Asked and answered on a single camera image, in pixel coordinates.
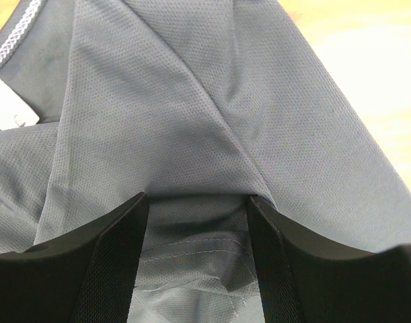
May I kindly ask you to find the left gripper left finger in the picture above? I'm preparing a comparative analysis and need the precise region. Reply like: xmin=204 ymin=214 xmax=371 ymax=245
xmin=0 ymin=192 xmax=148 ymax=322

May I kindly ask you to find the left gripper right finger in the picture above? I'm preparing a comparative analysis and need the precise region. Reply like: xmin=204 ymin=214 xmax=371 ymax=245
xmin=247 ymin=196 xmax=411 ymax=322

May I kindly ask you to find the grey t shirt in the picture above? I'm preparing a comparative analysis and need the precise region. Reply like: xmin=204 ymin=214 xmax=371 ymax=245
xmin=0 ymin=1 xmax=411 ymax=322

